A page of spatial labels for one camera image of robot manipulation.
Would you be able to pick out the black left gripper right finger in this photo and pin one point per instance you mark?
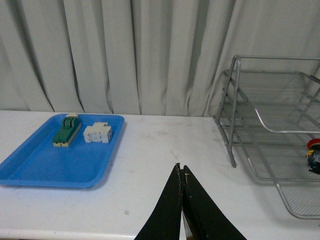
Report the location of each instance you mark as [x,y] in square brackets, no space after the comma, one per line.
[202,219]

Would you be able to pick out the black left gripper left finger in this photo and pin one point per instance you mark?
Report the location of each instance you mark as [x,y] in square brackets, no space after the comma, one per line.
[164,222]

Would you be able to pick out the red emergency stop button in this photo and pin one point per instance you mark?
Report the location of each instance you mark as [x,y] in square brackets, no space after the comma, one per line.
[313,155]

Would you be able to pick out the white circuit breaker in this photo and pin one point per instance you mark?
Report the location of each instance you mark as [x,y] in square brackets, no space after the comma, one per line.
[98,132]

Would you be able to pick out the blue plastic tray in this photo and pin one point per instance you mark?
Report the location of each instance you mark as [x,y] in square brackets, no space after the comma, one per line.
[37,162]

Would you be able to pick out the white curtain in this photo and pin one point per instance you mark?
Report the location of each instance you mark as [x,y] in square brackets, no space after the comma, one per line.
[148,57]

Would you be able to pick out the silver wire mesh rack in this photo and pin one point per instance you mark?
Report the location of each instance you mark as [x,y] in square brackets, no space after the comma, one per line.
[270,109]

